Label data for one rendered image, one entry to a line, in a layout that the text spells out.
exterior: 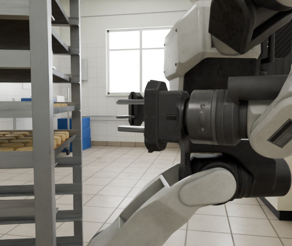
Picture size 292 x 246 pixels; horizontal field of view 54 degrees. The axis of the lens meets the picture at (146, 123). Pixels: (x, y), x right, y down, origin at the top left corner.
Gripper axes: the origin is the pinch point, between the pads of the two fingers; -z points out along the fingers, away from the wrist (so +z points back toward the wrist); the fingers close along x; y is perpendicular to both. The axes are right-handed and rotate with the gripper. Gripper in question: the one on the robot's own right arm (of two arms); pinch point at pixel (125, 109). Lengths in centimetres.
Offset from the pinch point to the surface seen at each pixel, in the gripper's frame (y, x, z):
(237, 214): -51, -86, 137
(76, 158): -6.0, -16.0, -15.1
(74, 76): -6.2, 10.8, -15.3
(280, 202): -24, -71, 150
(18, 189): -15.4, -25.8, -31.3
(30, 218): -13.7, -35.8, -28.5
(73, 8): -6.3, 32.4, -15.0
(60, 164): -8.7, -17.9, -19.8
